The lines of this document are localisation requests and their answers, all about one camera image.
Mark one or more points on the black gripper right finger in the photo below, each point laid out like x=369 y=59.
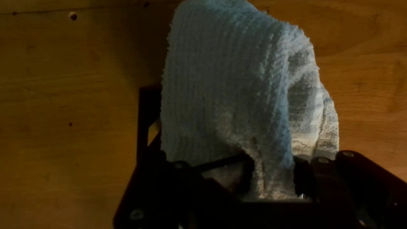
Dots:
x=360 y=191

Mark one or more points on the light blue terry towel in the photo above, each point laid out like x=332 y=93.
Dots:
x=237 y=84

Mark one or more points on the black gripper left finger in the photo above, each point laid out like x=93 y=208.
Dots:
x=169 y=195

